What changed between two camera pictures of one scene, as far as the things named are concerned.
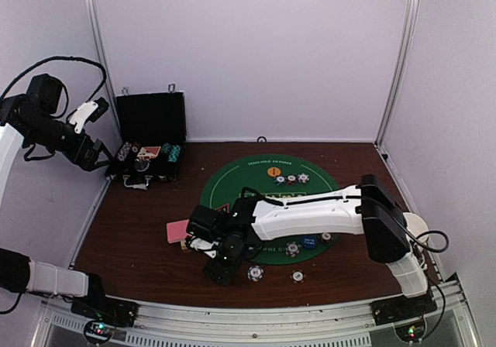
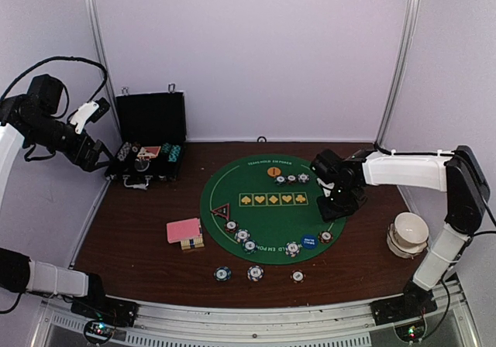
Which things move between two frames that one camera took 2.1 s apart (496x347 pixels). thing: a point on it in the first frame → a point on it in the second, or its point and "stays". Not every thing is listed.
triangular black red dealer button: (225, 208) stays
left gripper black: (87, 162) stays
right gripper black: (222, 274) → (329, 214)
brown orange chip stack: (297, 276) stays
